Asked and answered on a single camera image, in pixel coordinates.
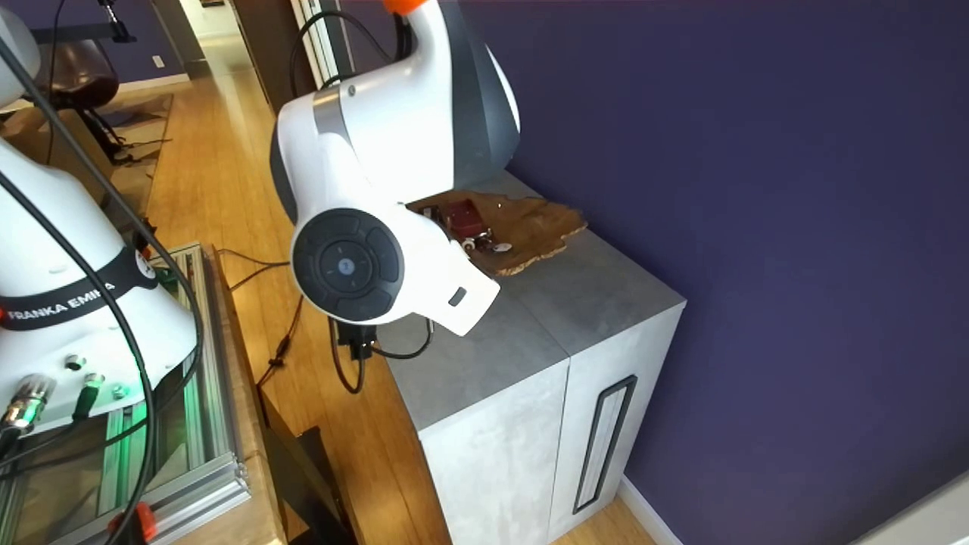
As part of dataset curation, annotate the red toy wagon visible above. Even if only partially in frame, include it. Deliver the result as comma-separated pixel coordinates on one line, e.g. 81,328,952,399
435,197,495,251

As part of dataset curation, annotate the grey concrete-look cabinet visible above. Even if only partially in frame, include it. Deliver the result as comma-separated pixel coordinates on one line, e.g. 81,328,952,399
375,171,692,545

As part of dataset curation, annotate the aluminium profile robot stand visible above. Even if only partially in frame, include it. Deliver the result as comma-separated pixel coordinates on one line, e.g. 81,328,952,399
0,239,254,545

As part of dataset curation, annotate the black stand with clamp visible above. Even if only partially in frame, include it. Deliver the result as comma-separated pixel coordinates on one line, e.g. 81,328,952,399
28,0,140,50

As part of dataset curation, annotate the dark swivel chair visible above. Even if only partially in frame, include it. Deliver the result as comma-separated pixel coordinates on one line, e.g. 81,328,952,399
34,35,140,168

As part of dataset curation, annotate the brown wooden furniture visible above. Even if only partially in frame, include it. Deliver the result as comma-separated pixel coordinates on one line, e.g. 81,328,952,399
0,101,121,208

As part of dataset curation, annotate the white ledge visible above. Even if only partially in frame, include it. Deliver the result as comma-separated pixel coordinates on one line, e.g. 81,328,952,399
855,465,969,545

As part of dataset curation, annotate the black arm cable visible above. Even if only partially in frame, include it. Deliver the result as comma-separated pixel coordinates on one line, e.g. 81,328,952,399
289,7,439,398

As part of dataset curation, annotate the black rectangular door handle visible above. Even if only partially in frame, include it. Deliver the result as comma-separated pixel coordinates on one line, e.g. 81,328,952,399
571,372,642,517

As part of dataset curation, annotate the thin black floor cable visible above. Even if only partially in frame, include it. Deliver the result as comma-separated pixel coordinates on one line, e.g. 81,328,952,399
214,245,313,395

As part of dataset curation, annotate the white door frame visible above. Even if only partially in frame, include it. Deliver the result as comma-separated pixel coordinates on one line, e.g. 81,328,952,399
289,0,358,96

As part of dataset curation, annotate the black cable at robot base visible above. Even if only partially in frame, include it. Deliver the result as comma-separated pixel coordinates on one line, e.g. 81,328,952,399
0,40,206,545

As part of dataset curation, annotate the orange clamp handle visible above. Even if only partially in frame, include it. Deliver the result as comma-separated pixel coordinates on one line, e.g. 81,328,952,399
130,501,163,545

